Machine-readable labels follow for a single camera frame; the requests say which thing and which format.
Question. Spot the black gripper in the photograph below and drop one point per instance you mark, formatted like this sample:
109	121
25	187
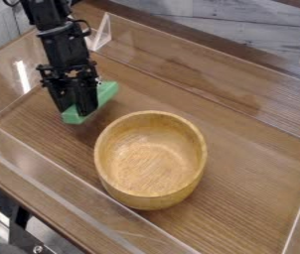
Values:
69	68

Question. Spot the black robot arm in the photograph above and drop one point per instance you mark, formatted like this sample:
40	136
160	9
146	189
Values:
47	14

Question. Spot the brown wooden bowl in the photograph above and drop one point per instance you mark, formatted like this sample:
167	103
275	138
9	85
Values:
150	156

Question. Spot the black metal table leg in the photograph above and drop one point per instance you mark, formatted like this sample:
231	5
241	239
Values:
18	237

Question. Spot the clear acrylic corner bracket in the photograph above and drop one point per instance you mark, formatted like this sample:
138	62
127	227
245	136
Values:
100	36

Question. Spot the clear acrylic tray wall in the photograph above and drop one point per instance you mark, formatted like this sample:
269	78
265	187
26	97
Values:
243	209

